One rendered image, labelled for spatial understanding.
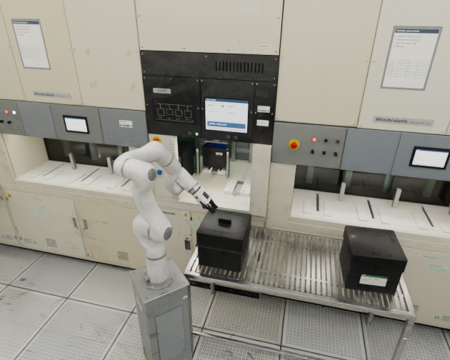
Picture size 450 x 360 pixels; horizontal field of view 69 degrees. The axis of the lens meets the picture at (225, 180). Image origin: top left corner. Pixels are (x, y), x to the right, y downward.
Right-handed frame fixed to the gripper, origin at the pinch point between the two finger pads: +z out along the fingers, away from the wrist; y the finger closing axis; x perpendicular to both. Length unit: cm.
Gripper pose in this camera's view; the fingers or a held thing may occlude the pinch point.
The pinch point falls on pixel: (213, 208)
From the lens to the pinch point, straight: 201.5
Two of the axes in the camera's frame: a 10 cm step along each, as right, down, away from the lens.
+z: 6.8, 7.1, 1.7
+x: -6.9, 5.4, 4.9
